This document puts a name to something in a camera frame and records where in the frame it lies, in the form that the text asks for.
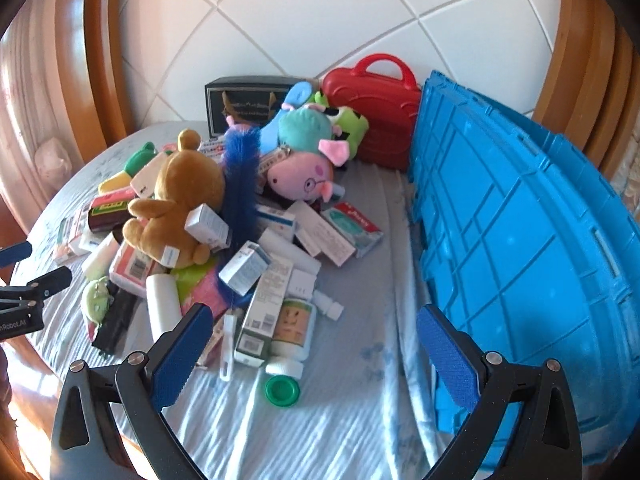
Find pink tissue pack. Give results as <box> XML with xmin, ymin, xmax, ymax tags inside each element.
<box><xmin>109</xmin><ymin>240</ymin><xmax>166</xmax><ymax>296</ymax></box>

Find blue fuzzy duster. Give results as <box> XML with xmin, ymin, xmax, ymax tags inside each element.
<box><xmin>218</xmin><ymin>126</ymin><xmax>263</xmax><ymax>306</ymax></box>

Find blue white grey carton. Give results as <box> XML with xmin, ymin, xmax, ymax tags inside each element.
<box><xmin>218</xmin><ymin>241</ymin><xmax>272</xmax><ymax>297</ymax></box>

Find green big-eyed plush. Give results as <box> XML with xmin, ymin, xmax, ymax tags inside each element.
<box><xmin>312</xmin><ymin>91</ymin><xmax>370</xmax><ymax>161</ymax></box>

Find white plastic bottle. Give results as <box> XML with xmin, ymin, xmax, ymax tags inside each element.
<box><xmin>145</xmin><ymin>274</ymin><xmax>182</xmax><ymax>343</ymax></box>

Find blue plastic crate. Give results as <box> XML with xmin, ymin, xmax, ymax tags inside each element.
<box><xmin>406</xmin><ymin>70</ymin><xmax>640</xmax><ymax>466</ymax></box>

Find red toy suitcase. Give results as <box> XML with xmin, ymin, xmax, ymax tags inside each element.
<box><xmin>320</xmin><ymin>54</ymin><xmax>423</xmax><ymax>171</ymax></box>

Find green white medicine box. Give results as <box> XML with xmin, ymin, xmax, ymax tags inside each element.
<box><xmin>56</xmin><ymin>212</ymin><xmax>91</xmax><ymax>243</ymax></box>

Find green bottle cap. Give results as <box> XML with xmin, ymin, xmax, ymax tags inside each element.
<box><xmin>264</xmin><ymin>375</ymin><xmax>302</xmax><ymax>407</ymax></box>

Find small green plush toy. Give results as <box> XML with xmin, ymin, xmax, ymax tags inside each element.
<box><xmin>81</xmin><ymin>276</ymin><xmax>115</xmax><ymax>323</ymax></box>

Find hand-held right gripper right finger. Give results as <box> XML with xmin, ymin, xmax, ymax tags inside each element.
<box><xmin>416</xmin><ymin>304</ymin><xmax>586</xmax><ymax>480</ymax></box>

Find brown bear plush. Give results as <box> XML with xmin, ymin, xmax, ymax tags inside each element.
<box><xmin>122</xmin><ymin>129</ymin><xmax>233</xmax><ymax>267</ymax></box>

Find wooden headboard pillar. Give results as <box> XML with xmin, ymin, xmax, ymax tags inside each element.
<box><xmin>532</xmin><ymin>0</ymin><xmax>640</xmax><ymax>181</ymax></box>
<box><xmin>55</xmin><ymin>0</ymin><xmax>151</xmax><ymax>151</ymax></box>

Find pink pig plush teal shirt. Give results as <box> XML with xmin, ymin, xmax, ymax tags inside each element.
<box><xmin>262</xmin><ymin>105</ymin><xmax>351</xmax><ymax>203</ymax></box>

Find white blue printed packet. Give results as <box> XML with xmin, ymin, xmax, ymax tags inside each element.
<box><xmin>197</xmin><ymin>137</ymin><xmax>228</xmax><ymax>161</ymax></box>

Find light blue plush toy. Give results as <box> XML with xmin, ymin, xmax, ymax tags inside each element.
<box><xmin>260</xmin><ymin>81</ymin><xmax>321</xmax><ymax>151</ymax></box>

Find red green box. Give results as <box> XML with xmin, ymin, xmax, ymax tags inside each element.
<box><xmin>90</xmin><ymin>192</ymin><xmax>138</xmax><ymax>216</ymax></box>

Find yellow green packet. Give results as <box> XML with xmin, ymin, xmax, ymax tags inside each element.
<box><xmin>170</xmin><ymin>262</ymin><xmax>223</xmax><ymax>306</ymax></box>

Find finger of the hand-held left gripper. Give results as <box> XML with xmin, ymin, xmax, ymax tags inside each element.
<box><xmin>0</xmin><ymin>241</ymin><xmax>34</xmax><ymax>269</ymax></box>
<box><xmin>0</xmin><ymin>266</ymin><xmax>74</xmax><ymax>311</ymax></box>

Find white bottle orange label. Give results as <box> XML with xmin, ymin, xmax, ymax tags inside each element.
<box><xmin>265</xmin><ymin>297</ymin><xmax>318</xmax><ymax>381</ymax></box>

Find teal red wipes packet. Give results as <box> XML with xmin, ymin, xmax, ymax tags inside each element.
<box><xmin>320</xmin><ymin>201</ymin><xmax>386</xmax><ymax>259</ymax></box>

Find black rectangular case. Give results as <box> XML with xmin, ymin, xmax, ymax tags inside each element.
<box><xmin>91</xmin><ymin>287</ymin><xmax>138</xmax><ymax>358</ymax></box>

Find small white nozzle bottle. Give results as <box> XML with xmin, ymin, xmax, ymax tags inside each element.
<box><xmin>312</xmin><ymin>290</ymin><xmax>346</xmax><ymax>320</ymax></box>

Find long white green carton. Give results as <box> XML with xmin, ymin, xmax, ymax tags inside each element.
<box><xmin>234</xmin><ymin>255</ymin><xmax>296</xmax><ymax>367</ymax></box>

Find pink white medicine box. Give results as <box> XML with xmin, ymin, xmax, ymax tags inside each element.
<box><xmin>52</xmin><ymin>240</ymin><xmax>86</xmax><ymax>267</ymax></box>

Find white tube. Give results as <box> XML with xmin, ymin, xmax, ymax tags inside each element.
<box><xmin>81</xmin><ymin>234</ymin><xmax>121</xmax><ymax>281</ymax></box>

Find white digital thermometer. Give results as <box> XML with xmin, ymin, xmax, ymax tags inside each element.
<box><xmin>218</xmin><ymin>310</ymin><xmax>237</xmax><ymax>382</ymax></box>

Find black gift box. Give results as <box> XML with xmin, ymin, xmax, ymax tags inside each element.
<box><xmin>204</xmin><ymin>75</ymin><xmax>301</xmax><ymax>136</ymax></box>

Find pile of medicine boxes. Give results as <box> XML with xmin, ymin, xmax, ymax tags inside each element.
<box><xmin>185</xmin><ymin>200</ymin><xmax>361</xmax><ymax>311</ymax></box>

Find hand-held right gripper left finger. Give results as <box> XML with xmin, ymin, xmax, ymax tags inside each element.
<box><xmin>50</xmin><ymin>302</ymin><xmax>215</xmax><ymax>480</ymax></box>

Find pink curtain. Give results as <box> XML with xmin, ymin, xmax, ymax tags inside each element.
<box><xmin>0</xmin><ymin>25</ymin><xmax>116</xmax><ymax>221</ymax></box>

